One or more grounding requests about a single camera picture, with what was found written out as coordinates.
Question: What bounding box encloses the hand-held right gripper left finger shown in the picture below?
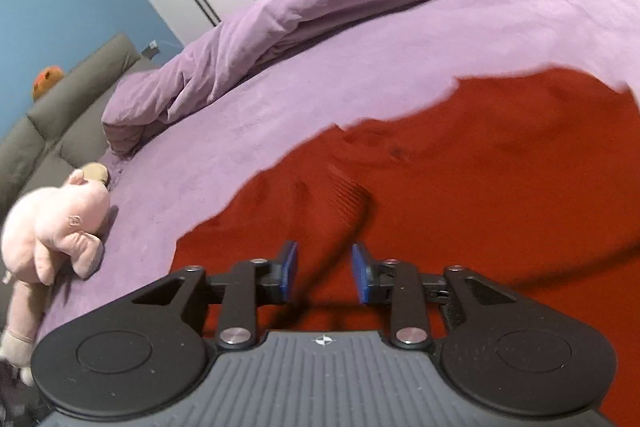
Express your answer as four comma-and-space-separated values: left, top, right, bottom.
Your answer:
132, 240, 301, 351

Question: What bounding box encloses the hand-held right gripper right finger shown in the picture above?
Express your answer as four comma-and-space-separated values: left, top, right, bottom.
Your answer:
351, 243, 522, 351

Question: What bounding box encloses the red knit sweater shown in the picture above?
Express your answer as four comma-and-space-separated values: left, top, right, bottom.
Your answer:
169, 66, 640, 427

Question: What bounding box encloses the purple bed blanket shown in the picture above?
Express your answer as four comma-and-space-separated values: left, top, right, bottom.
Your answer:
35, 0, 640, 348

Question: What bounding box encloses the small tan plush toy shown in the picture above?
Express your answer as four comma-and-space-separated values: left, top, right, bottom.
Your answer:
80, 162, 111, 188

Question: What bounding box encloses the cream plush toy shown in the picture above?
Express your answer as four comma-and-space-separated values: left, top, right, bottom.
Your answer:
0, 169, 114, 386

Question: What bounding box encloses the purple duvet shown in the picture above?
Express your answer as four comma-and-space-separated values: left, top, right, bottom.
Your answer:
101, 0, 546, 156

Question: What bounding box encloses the orange plush toy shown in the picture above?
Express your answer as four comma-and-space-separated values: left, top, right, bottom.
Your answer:
32, 66, 66, 102

